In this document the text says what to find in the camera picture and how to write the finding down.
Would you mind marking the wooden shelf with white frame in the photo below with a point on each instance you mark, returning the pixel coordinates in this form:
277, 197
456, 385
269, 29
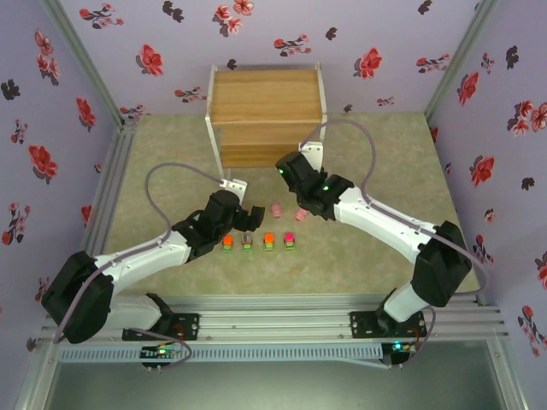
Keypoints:
265, 98

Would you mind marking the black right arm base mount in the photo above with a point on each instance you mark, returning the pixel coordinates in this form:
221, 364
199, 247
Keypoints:
363, 326

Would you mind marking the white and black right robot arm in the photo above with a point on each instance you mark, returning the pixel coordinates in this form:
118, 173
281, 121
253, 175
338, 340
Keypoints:
384, 218

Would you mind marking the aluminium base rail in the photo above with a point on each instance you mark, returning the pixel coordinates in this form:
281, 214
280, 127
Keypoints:
273, 318

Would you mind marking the aluminium side rail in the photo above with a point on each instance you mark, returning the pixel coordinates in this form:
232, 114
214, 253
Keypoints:
111, 188

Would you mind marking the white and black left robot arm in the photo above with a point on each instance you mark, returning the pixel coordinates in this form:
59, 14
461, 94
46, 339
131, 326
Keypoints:
141, 258

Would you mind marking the orange and green toy car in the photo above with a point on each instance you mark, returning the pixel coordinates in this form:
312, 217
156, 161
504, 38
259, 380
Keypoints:
268, 241
227, 243

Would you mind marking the aluminium corner post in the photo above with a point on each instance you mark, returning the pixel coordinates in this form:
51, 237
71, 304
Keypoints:
461, 60
81, 55

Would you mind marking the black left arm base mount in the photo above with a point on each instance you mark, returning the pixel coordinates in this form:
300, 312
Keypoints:
186, 326

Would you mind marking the pink plastic toy pig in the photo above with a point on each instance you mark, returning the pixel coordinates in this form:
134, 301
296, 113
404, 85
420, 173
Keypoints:
301, 216
278, 210

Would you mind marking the pink and green toy car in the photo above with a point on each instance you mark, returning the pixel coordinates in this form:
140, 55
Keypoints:
289, 241

